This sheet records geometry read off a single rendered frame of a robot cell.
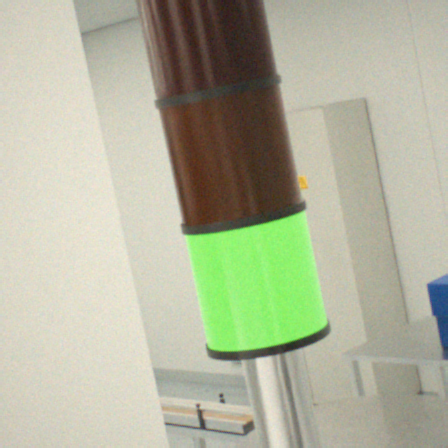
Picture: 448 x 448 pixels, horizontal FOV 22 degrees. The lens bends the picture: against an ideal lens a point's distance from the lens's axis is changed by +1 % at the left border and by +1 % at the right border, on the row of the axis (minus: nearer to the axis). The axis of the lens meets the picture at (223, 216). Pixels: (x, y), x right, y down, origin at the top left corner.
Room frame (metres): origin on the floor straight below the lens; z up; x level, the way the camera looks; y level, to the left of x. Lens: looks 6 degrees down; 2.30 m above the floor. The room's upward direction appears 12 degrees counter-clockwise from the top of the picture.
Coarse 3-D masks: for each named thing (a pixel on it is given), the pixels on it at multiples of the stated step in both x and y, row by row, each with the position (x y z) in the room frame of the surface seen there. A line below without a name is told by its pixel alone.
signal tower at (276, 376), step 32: (192, 96) 0.44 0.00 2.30; (224, 224) 0.44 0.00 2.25; (256, 224) 0.44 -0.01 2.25; (224, 352) 0.44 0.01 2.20; (256, 352) 0.44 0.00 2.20; (288, 352) 0.45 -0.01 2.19; (256, 384) 0.45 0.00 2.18; (288, 384) 0.45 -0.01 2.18; (256, 416) 0.46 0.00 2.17; (288, 416) 0.45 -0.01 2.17
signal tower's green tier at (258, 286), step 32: (288, 224) 0.44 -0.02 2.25; (192, 256) 0.45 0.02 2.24; (224, 256) 0.44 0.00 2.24; (256, 256) 0.44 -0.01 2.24; (288, 256) 0.44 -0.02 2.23; (224, 288) 0.44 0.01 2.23; (256, 288) 0.44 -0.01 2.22; (288, 288) 0.44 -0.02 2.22; (320, 288) 0.46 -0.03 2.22; (224, 320) 0.44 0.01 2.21; (256, 320) 0.44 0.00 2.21; (288, 320) 0.44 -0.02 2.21; (320, 320) 0.45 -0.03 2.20
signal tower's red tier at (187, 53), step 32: (160, 0) 0.44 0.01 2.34; (192, 0) 0.44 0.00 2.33; (224, 0) 0.44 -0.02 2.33; (256, 0) 0.45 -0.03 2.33; (160, 32) 0.44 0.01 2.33; (192, 32) 0.44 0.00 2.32; (224, 32) 0.44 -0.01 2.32; (256, 32) 0.45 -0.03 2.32; (160, 64) 0.45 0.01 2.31; (192, 64) 0.44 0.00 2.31; (224, 64) 0.44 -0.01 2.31; (256, 64) 0.44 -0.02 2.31; (160, 96) 0.45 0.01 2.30
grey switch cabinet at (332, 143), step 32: (288, 128) 7.47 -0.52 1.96; (320, 128) 7.25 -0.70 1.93; (352, 128) 7.37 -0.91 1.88; (320, 160) 7.29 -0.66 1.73; (352, 160) 7.34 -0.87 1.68; (320, 192) 7.33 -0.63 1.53; (352, 192) 7.30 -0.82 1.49; (320, 224) 7.38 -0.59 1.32; (352, 224) 7.27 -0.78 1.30; (384, 224) 7.45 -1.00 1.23; (320, 256) 7.42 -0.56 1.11; (352, 256) 7.23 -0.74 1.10; (384, 256) 7.41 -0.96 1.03; (352, 288) 7.25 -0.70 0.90; (384, 288) 7.38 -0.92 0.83; (352, 320) 7.29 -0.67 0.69; (384, 320) 7.34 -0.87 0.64; (320, 352) 7.56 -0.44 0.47; (320, 384) 7.60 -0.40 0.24; (384, 384) 7.27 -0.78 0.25; (416, 384) 7.46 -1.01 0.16
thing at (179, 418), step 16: (160, 400) 5.29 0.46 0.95; (176, 400) 5.18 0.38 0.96; (192, 400) 5.09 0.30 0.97; (224, 400) 4.98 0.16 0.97; (176, 416) 5.05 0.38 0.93; (192, 416) 4.96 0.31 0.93; (208, 416) 4.93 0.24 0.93; (224, 416) 4.88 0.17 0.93; (240, 416) 4.81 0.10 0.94; (176, 432) 5.07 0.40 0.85; (192, 432) 4.98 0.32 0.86; (208, 432) 4.89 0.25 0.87; (224, 432) 4.80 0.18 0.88; (240, 432) 4.72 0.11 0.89
